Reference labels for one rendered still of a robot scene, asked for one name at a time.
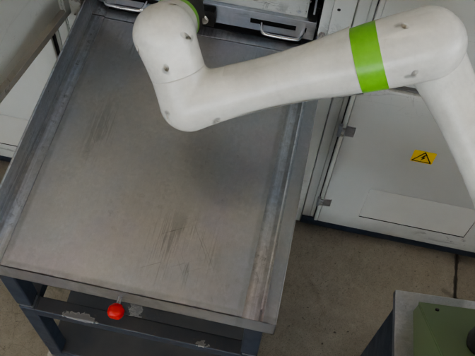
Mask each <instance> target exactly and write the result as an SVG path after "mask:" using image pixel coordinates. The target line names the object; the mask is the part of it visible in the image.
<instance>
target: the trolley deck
mask: <svg viewBox="0 0 475 356"><path fill-rule="evenodd" d="M133 26H134V23H128V22H123V21H119V20H112V19H108V18H104V21H103V22H102V25H101V27H100V30H99V32H98V35H97V37H96V39H95V41H94V44H93V46H92V49H91V51H90V54H89V55H88V58H87V60H86V63H85V65H84V67H83V70H82V72H81V75H80V77H79V79H78V82H77V84H76V87H75V88H74V91H73V93H72V96H71V98H70V100H69V103H68V105H67V107H66V110H65V112H64V115H63V117H62V119H61V121H60V124H59V126H58V129H57V131H56V133H55V135H54V138H53V140H52V143H51V145H50V147H49V150H48V152H47V154H46V157H45V160H44V162H43V164H42V166H41V168H40V171H39V173H38V176H37V178H36V180H35V183H34V185H33V188H32V190H31V192H30V195H29V197H28V200H27V201H26V204H25V206H24V209H23V212H22V213H21V215H20V218H19V220H18V223H17V225H16V228H15V230H14V232H13V235H12V237H11V240H10V242H9V243H8V246H7V248H6V251H5V253H4V256H3V258H2V260H1V263H0V275H4V276H8V277H11V278H17V279H21V280H26V281H30V282H34V283H39V284H43V285H49V286H53V287H59V288H62V289H66V290H72V291H76V292H82V293H85V294H89V295H95V296H99V297H104V298H108V299H114V300H117V298H118V296H122V297H123V298H122V302H127V303H131V304H137V305H140V306H144V307H150V308H154V309H159V310H163V311H167V312H172V313H176V314H182V315H185V316H192V317H195V318H199V319H205V320H208V321H215V322H218V323H222V324H228V325H231V326H237V327H240V328H246V329H250V330H254V331H260V332H263V333H269V334H274V331H275V328H276V322H277V318H278V311H279V307H280V303H281V296H282V292H283V285H284V280H285V277H286V269H287V265H288V258H289V254H290V250H291V243H292V239H293V232H294V228H295V221H296V216H297V212H298V205H299V201H300V194H301V190H302V186H303V179H304V175H305V168H306V163H307V157H308V152H309V148H310V141H311V137H312V130H313V126H314V122H315V115H316V111H317V103H318V100H311V101H307V102H306V103H305V110H304V114H303V120H302V124H301V128H300V135H299V139H298V146H297V150H296V154H295V160H294V164H293V171H292V175H291V181H290V185H289V189H288V195H287V199H286V206H285V210H284V214H283V221H282V225H281V231H280V235H279V239H278V246H277V250H276V256H275V260H274V267H273V271H272V274H271V281H270V285H269V292H268V296H267V300H266V306H265V310H264V317H263V321H262V322H258V321H253V320H249V319H243V318H242V313H243V309H244V306H245V300H246V296H247V290H248V287H249V283H250V277H251V273H252V267H253V263H254V258H255V254H256V250H257V244H258V241H259V234H260V231H261V227H262V221H263V217H264V211H265V208H266V202H267V198H268V194H269V188H270V185H271V178H272V175H273V171H274V165H275V162H276V156H277V152H278V146H279V142H280V138H281V132H282V128H283V123H284V119H285V115H286V110H287V105H284V106H280V107H275V108H271V109H265V110H262V111H258V112H253V113H251V114H246V115H243V116H240V117H235V118H232V119H229V120H226V121H222V122H220V123H217V124H214V125H211V126H208V127H206V128H203V129H200V130H198V131H180V130H178V129H176V128H174V127H172V126H171V125H169V123H167V122H166V120H165V119H164V117H163V116H162V113H161V111H160V107H159V104H158V99H157V97H156V92H155V90H154V87H153V84H152V81H151V78H150V76H149V74H148V72H147V70H146V67H145V65H144V63H143V61H142V59H141V57H140V56H139V53H138V52H137V50H136V48H135V45H134V41H133V36H132V31H133ZM197 38H198V42H199V46H200V50H201V54H202V56H203V60H204V63H205V65H206V67H208V68H210V69H214V68H218V67H222V66H225V65H228V64H235V63H238V62H242V61H248V60H251V59H256V58H260V57H264V56H267V55H270V54H275V53H277V52H280V51H277V50H273V49H266V48H262V47H255V46H251V45H246V44H240V43H236V42H229V41H225V40H217V39H213V38H209V37H202V36H197Z"/></svg>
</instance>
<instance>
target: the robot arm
mask: <svg viewBox="0 0 475 356"><path fill-rule="evenodd" d="M203 1H204V0H160V1H159V2H158V3H155V4H151V5H150V6H147V7H146V8H145V9H144V10H142V12H140V14H139V15H138V16H137V18H136V20H135V22H134V26H133V31H132V36H133V41H134V45H135V48H136V50H137V52H138V53H139V56H140V57H141V59H142V61H143V63H144V65H145V67H146V70H147V72H148V74H149V76H150V78H151V81H152V84H153V87H154V90H155V92H156V97H157V99H158V104H159V107H160V111H161V113H162V116H163V117H164V119H165V120H166V122H167V123H169V125H171V126H172V127H174V128H176V129H178V130H180V131H198V130H200V129H203V128H206V127H208V126H211V125H214V124H217V123H220V122H222V121H226V120H229V119H232V118H235V117H240V116H243V115H246V114H251V113H253V112H258V111H262V110H265V109H271V108H275V107H280V106H284V105H291V104H295V103H299V102H307V101H311V100H321V99H326V98H332V97H345V96H353V95H364V93H369V92H374V91H379V90H386V89H391V88H398V87H403V86H407V85H414V86H415V88H416V89H417V91H418V93H419V94H420V96H421V97H422V99H423V101H424V102H425V104H426V106H427V108H428V109H429V111H430V113H431V114H432V116H433V118H434V120H435V122H436V124H437V125H438V128H439V130H440V132H441V133H442V135H443V137H444V139H445V141H446V143H447V145H448V148H449V149H450V152H451V154H452V156H453V158H454V160H455V162H456V164H457V167H458V169H459V172H460V174H461V176H462V179H463V180H464V183H465V186H466V188H467V191H468V193H469V196H470V199H471V202H472V204H473V207H474V210H475V73H474V70H473V68H472V65H471V62H470V60H469V57H468V54H467V45H468V37H467V31H466V28H465V26H464V24H463V22H462V21H461V19H460V18H459V17H458V16H457V15H456V14H454V13H453V12H452V11H451V10H449V9H447V8H444V7H442V6H422V7H418V8H414V9H411V10H408V11H403V12H401V13H396V14H393V15H390V16H386V17H384V18H380V19H377V20H373V21H370V22H368V23H364V24H361V25H358V26H356V27H353V28H349V27H347V28H344V29H342V30H339V31H337V32H334V33H332V34H330V35H327V36H324V37H321V38H319V39H317V40H313V41H311V42H308V43H305V44H302V45H299V46H297V47H293V48H290V49H287V50H284V51H282V52H277V53H275V54H270V55H267V56H264V57H260V58H256V59H251V60H248V61H242V62H238V63H235V64H228V65H225V66H222V67H218V68H214V69H210V68H208V67H206V65H205V63H204V60H203V56H202V54H201V50H200V46H199V42H198V38H197V33H198V32H199V30H200V29H201V27H202V25H203V24H204V23H207V20H206V19H204V17H205V14H204V4H203Z"/></svg>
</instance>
